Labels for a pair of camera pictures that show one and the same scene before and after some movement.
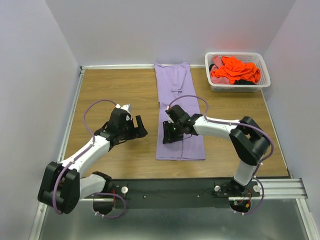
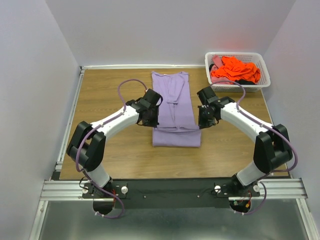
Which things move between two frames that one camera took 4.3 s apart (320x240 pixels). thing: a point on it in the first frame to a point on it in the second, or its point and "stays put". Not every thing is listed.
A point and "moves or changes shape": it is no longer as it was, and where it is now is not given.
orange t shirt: [234, 69] stays put
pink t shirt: [217, 60] stays put
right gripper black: [167, 135] to [202, 122]
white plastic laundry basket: [232, 72] stays put
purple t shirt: [174, 87] moves or changes shape
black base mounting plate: [177, 193] stays put
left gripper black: [141, 132] to [154, 122]
